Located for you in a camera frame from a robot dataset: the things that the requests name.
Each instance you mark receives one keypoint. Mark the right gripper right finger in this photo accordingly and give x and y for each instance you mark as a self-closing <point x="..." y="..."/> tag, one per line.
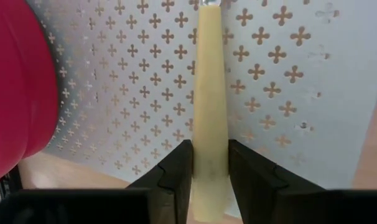
<point x="263" y="193"/>

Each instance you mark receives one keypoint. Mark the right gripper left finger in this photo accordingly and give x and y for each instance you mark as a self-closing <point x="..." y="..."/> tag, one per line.
<point x="163" y="193"/>

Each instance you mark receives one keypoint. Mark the red collapsible bowl grey rim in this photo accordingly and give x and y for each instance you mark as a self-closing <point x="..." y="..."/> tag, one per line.
<point x="17" y="87"/>

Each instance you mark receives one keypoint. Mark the white perforated shelf riser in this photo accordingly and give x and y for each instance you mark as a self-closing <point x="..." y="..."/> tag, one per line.
<point x="331" y="93"/>

